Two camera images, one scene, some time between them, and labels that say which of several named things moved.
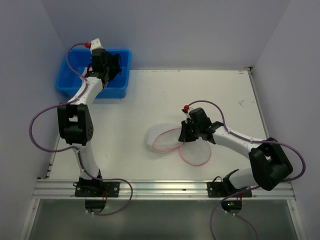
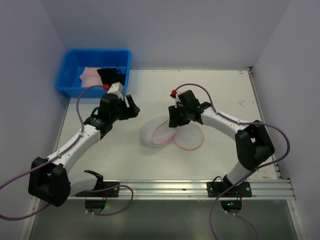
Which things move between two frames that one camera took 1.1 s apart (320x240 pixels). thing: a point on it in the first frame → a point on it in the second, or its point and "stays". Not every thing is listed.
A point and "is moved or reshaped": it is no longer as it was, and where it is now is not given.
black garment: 114,66 is moved or reshaped
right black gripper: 187,131 → 176,117
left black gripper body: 113,65 → 127,108
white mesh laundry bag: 163,137 is moved or reshaped
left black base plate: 97,189 stays
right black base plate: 218,189 stays
